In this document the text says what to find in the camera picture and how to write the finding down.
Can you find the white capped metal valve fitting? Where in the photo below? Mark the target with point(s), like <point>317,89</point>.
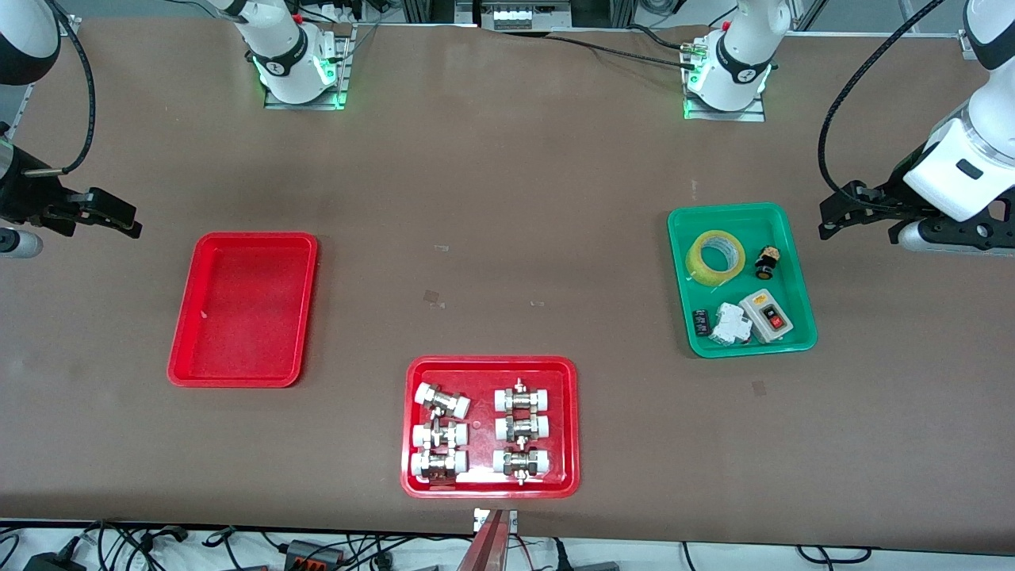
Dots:
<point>522,399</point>
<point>522,461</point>
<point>438,434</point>
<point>438,464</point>
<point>442,400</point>
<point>522,428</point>

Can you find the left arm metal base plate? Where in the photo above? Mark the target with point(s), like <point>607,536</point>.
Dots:
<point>753,116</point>

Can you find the aluminium corner bracket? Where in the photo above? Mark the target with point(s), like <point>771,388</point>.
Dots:
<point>969,44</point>

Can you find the silver table edge bracket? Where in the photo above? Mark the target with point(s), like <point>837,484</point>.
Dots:
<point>482,519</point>

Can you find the black power adapter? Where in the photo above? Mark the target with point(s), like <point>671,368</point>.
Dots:
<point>51,563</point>

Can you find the red plastic tray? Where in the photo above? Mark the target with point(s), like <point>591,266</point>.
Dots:
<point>484,412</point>
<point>238,317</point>

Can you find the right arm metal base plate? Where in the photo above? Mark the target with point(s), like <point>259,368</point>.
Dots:
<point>346,71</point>

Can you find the reddish metal pole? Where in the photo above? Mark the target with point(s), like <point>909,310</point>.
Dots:
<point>488,551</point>

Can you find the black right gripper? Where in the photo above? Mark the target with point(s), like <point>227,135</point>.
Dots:
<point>22,196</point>

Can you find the small black electronic component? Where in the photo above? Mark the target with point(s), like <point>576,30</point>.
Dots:
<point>701,323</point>

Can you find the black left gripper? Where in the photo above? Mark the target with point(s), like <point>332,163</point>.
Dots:
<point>898,190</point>

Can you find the yellow packing tape roll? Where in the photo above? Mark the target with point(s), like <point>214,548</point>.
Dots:
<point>698,266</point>

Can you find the black orange connector box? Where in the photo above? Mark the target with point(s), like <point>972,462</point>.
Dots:
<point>313,553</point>

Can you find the white circuit breaker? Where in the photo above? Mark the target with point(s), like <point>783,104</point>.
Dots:
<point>729,323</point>

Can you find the brown tape patch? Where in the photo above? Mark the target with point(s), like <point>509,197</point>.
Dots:
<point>432,297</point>

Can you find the green plastic tray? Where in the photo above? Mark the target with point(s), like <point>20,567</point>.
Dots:
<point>793,262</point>

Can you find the black plug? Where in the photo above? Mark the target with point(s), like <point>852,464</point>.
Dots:
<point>561,555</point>

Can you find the white power strip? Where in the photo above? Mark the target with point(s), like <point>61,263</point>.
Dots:
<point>523,16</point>

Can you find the black yellow push button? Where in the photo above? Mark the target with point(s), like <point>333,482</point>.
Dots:
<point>767,262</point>

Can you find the grey switch box red button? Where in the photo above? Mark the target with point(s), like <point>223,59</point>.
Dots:
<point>765,313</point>

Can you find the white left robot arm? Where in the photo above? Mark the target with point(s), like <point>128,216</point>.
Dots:
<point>963,170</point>

